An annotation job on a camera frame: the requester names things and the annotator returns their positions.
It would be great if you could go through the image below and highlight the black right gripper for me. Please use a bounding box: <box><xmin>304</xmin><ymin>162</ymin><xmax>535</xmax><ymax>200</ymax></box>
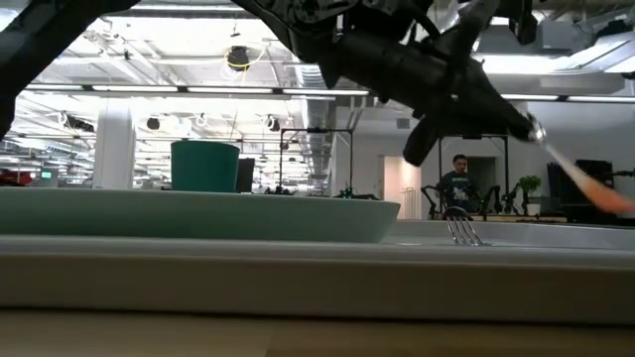
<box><xmin>321</xmin><ymin>29</ymin><xmax>535</xmax><ymax>168</ymax></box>

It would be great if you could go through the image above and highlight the fork with orange handle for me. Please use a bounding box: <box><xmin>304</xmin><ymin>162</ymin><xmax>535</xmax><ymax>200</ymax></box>
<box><xmin>443</xmin><ymin>206</ymin><xmax>490</xmax><ymax>248</ymax></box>

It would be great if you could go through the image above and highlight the spoon with orange handle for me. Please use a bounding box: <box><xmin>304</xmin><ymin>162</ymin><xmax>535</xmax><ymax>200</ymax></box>
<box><xmin>524</xmin><ymin>112</ymin><xmax>635</xmax><ymax>215</ymax></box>

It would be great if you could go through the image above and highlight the teal green cup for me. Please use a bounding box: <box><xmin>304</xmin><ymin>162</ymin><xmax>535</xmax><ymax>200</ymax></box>
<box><xmin>170</xmin><ymin>140</ymin><xmax>242</xmax><ymax>193</ymax></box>

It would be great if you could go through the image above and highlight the light green plate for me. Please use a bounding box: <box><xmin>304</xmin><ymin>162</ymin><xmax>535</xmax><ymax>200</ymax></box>
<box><xmin>0</xmin><ymin>185</ymin><xmax>402</xmax><ymax>245</ymax></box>

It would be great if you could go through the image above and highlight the grey plastic tray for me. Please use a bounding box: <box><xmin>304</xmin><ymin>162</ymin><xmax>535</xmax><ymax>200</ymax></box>
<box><xmin>0</xmin><ymin>217</ymin><xmax>635</xmax><ymax>326</ymax></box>

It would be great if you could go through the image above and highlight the person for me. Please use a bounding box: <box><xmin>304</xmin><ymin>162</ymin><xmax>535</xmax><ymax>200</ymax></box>
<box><xmin>436</xmin><ymin>153</ymin><xmax>480</xmax><ymax>214</ymax></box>

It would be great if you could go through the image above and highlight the green potted plant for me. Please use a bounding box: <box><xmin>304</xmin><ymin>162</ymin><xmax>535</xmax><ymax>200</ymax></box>
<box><xmin>517</xmin><ymin>174</ymin><xmax>544</xmax><ymax>217</ymax></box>

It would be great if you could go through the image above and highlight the black screen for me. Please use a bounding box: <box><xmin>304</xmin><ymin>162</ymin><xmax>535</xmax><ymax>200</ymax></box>
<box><xmin>547</xmin><ymin>158</ymin><xmax>616</xmax><ymax>223</ymax></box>

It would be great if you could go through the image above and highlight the small black box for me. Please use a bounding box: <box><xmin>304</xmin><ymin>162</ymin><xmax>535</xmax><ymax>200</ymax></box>
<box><xmin>235</xmin><ymin>157</ymin><xmax>257</xmax><ymax>193</ymax></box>

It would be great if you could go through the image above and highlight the white pillar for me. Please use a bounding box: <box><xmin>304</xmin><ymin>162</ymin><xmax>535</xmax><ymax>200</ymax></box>
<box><xmin>93</xmin><ymin>106</ymin><xmax>138</xmax><ymax>189</ymax></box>

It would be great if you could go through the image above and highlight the black station frame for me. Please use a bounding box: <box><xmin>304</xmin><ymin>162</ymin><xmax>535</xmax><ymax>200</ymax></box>
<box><xmin>436</xmin><ymin>133</ymin><xmax>511</xmax><ymax>215</ymax></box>
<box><xmin>279</xmin><ymin>127</ymin><xmax>354</xmax><ymax>197</ymax></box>

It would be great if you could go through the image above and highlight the black ceiling cord reel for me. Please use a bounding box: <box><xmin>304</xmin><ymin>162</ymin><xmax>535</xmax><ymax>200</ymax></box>
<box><xmin>226</xmin><ymin>45</ymin><xmax>252</xmax><ymax>70</ymax></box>

